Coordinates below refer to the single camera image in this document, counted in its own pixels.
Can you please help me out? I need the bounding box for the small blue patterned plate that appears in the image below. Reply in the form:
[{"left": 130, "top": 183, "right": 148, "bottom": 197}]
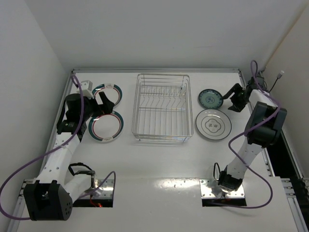
[{"left": 198, "top": 89, "right": 224, "bottom": 109}]

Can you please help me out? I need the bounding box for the white plate with grey rim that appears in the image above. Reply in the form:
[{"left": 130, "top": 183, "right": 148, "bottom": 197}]
[{"left": 196, "top": 109, "right": 232, "bottom": 141}]

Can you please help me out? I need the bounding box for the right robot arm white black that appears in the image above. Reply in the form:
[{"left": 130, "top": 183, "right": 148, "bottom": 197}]
[{"left": 218, "top": 84, "right": 287, "bottom": 192}]

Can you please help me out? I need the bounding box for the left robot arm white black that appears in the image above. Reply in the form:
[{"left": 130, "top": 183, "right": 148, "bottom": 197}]
[{"left": 23, "top": 90, "right": 114, "bottom": 221}]

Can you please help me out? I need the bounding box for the far green red rimmed plate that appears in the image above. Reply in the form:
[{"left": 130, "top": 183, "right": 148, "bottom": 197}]
[{"left": 92, "top": 83, "right": 123, "bottom": 107}]

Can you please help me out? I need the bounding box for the green red rimmed plate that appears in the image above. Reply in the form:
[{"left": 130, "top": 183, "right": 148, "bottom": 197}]
[
  {"left": 92, "top": 83, "right": 123, "bottom": 107},
  {"left": 88, "top": 111, "right": 124, "bottom": 143}
]

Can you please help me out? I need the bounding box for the near green red rimmed plate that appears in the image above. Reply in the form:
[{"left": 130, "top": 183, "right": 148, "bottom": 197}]
[{"left": 88, "top": 111, "right": 124, "bottom": 143}]

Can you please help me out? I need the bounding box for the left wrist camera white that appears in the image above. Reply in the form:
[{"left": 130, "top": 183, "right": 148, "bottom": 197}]
[{"left": 80, "top": 80, "right": 93, "bottom": 97}]

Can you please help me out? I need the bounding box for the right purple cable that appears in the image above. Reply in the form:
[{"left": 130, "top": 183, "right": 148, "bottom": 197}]
[{"left": 210, "top": 60, "right": 282, "bottom": 209}]

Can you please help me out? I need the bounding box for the purple cable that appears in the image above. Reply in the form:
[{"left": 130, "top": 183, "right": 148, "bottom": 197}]
[
  {"left": 0, "top": 74, "right": 116, "bottom": 220},
  {"left": 210, "top": 60, "right": 282, "bottom": 209}
]

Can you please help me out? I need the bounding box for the black cable with white plug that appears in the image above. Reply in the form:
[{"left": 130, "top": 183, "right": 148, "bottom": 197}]
[{"left": 267, "top": 70, "right": 285, "bottom": 93}]

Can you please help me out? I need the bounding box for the metal wire dish rack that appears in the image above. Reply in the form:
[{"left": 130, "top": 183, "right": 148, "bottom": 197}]
[{"left": 132, "top": 73, "right": 194, "bottom": 143}]

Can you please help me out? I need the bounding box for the right black base cable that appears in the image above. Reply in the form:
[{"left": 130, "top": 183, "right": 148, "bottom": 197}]
[{"left": 212, "top": 162, "right": 223, "bottom": 184}]

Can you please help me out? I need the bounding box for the black base cable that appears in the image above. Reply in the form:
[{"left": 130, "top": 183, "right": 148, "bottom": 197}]
[
  {"left": 212, "top": 162, "right": 223, "bottom": 184},
  {"left": 68, "top": 162, "right": 96, "bottom": 188}
]

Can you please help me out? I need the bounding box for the left black base cable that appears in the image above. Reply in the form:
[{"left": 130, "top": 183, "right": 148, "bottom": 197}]
[{"left": 68, "top": 162, "right": 96, "bottom": 188}]

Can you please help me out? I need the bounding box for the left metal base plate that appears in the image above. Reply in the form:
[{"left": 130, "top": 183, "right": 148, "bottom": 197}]
[{"left": 93, "top": 179, "right": 115, "bottom": 200}]

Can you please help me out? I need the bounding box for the metal base plate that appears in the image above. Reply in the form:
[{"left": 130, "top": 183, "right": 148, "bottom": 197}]
[
  {"left": 93, "top": 179, "right": 115, "bottom": 200},
  {"left": 199, "top": 179, "right": 245, "bottom": 200}
]

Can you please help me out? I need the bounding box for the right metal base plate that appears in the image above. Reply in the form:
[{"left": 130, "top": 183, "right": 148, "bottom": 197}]
[{"left": 199, "top": 179, "right": 245, "bottom": 200}]

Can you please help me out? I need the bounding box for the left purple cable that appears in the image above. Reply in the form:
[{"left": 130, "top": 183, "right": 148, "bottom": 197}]
[{"left": 0, "top": 74, "right": 116, "bottom": 220}]

